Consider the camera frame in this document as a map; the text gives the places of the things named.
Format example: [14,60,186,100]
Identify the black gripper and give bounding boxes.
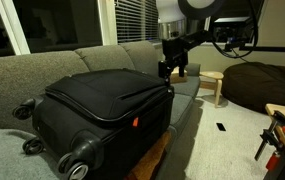
[157,35,190,89]

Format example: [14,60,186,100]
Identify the red clamp handle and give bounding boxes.
[265,150,282,172]

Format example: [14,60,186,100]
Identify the white framed window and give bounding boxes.
[0,0,118,60]

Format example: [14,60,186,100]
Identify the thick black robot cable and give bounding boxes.
[210,0,260,60]

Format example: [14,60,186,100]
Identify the grey fabric sofa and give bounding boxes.
[0,40,202,180]

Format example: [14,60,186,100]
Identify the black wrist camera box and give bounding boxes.
[211,22,254,45]

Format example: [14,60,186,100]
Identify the wooden work table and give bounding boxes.
[264,103,285,180]

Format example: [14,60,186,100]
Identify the dark brown bean bag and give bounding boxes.
[220,61,285,115]

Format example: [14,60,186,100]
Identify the small black flat phone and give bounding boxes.
[215,122,227,132]

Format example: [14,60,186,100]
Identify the light wooden stool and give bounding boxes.
[199,70,225,109]

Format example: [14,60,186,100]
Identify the black fabric wheeled suitcase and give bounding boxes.
[12,67,176,180]

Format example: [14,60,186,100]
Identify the black bar clamp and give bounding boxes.
[253,110,285,162]

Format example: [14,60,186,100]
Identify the white window blinds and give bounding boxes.
[114,0,160,44]

